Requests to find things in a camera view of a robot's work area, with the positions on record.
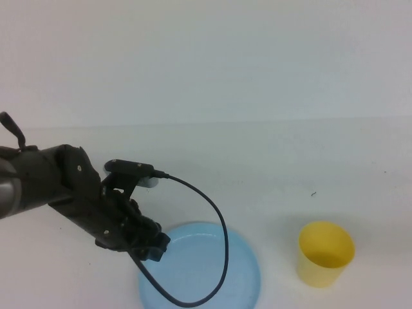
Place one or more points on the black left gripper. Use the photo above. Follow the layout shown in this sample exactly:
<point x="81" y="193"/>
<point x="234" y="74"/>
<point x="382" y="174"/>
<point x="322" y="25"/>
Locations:
<point x="103" y="219"/>

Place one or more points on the light blue round plate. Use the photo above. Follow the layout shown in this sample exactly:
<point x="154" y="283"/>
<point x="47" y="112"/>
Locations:
<point x="193" y="267"/>

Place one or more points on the yellow plastic cup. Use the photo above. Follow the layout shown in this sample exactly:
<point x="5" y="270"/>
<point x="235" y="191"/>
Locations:
<point x="313" y="273"/>

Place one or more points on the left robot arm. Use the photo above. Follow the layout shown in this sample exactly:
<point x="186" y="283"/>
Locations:
<point x="35" y="183"/>

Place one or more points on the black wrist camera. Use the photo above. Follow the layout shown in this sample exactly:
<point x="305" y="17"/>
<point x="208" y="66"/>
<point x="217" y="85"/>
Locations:
<point x="128" y="167"/>

